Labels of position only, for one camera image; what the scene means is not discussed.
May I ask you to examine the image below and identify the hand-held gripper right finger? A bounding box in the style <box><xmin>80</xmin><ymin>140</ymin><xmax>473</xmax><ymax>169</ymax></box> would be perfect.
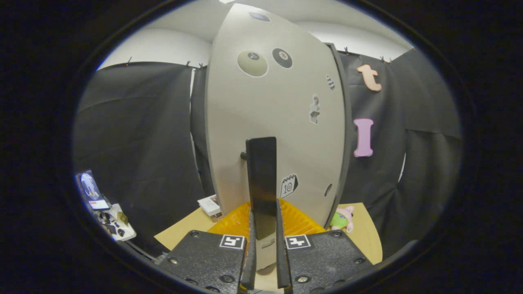
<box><xmin>276</xmin><ymin>199</ymin><xmax>374</xmax><ymax>294</ymax></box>

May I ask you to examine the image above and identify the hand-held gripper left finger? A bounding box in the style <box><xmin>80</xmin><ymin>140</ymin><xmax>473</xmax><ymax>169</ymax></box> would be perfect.
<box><xmin>157</xmin><ymin>202</ymin><xmax>257</xmax><ymax>294</ymax></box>

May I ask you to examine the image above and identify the black door handle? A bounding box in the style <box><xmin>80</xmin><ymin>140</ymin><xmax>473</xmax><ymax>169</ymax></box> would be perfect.
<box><xmin>240</xmin><ymin>137</ymin><xmax>278</xmax><ymax>241</ymax></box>

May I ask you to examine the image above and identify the white printed booklet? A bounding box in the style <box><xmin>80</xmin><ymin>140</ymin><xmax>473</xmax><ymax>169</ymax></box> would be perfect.
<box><xmin>197</xmin><ymin>195</ymin><xmax>223</xmax><ymax>223</ymax></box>

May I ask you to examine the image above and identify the green and pink plush toy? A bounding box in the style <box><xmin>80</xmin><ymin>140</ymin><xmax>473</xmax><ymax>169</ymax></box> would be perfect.
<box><xmin>330</xmin><ymin>205</ymin><xmax>355</xmax><ymax>233</ymax></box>

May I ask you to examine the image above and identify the black backdrop cloth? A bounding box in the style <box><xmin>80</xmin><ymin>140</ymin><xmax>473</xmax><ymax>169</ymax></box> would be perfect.
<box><xmin>74</xmin><ymin>47</ymin><xmax>464</xmax><ymax>260</ymax></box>

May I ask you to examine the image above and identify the phone with lit screen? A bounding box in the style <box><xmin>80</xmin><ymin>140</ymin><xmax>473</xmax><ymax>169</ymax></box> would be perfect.
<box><xmin>76</xmin><ymin>171</ymin><xmax>111</xmax><ymax>212</ymax></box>

